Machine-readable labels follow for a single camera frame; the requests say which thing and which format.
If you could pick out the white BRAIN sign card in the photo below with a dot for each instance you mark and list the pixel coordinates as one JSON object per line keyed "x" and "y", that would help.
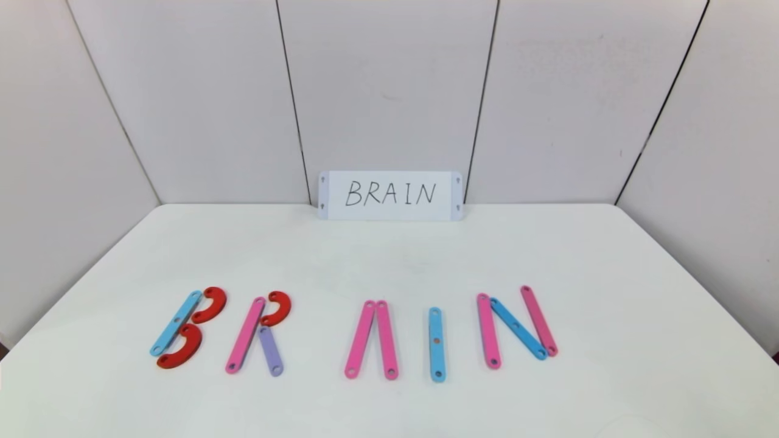
{"x": 389, "y": 210}

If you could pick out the long blue bar orange dot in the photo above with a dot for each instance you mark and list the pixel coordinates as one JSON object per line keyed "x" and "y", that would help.
{"x": 437, "y": 359}

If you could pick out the short purple bar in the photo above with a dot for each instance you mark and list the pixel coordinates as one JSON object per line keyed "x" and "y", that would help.
{"x": 269, "y": 351}

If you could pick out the short blue bar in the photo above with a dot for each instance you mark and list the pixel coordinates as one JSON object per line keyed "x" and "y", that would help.
{"x": 517, "y": 328}

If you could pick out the large red curved piece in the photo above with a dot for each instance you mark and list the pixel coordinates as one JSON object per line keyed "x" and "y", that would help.
{"x": 216, "y": 298}
{"x": 188, "y": 353}

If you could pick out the small red curved piece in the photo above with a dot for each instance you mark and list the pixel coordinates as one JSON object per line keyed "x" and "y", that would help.
{"x": 281, "y": 307}

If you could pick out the short pink bar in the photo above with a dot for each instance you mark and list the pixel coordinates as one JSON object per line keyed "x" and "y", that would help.
{"x": 540, "y": 321}

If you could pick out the long pink bar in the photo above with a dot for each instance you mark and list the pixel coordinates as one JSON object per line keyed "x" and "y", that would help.
{"x": 386, "y": 340}
{"x": 245, "y": 334}
{"x": 488, "y": 331}
{"x": 360, "y": 339}

